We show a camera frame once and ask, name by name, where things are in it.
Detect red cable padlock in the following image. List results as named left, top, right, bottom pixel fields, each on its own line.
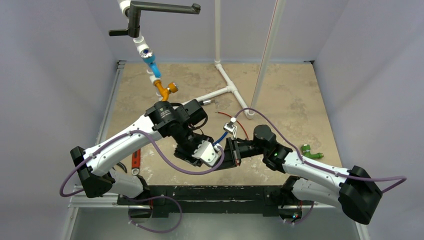
left=214, top=111, right=249, bottom=140

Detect blue cable lock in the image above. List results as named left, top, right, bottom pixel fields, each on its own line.
left=199, top=99, right=228, bottom=146

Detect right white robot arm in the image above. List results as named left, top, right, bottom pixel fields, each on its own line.
left=220, top=124, right=383, bottom=225

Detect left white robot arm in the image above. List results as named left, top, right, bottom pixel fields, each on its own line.
left=70, top=99, right=220, bottom=205

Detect orange brass valve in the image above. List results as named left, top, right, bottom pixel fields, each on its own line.
left=153, top=79, right=179, bottom=102

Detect black pliers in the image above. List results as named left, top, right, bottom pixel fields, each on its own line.
left=116, top=162, right=128, bottom=173

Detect green cylinder object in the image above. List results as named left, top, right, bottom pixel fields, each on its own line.
left=300, top=144, right=325, bottom=160

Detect blue valve fitting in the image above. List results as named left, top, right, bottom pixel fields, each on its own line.
left=140, top=48, right=162, bottom=78

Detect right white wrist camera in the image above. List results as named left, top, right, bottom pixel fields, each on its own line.
left=223, top=117, right=238, bottom=139

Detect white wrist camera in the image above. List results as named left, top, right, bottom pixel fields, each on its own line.
left=223, top=117, right=238, bottom=139
left=191, top=140, right=220, bottom=168

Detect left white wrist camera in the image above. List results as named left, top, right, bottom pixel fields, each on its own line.
left=191, top=140, right=220, bottom=168

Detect red handled adjustable wrench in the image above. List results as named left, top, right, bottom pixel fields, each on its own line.
left=131, top=149, right=141, bottom=176

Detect white PVC pipe frame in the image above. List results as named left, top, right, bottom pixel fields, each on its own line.
left=116, top=0, right=287, bottom=120

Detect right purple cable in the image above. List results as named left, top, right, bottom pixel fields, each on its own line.
left=231, top=107, right=408, bottom=226

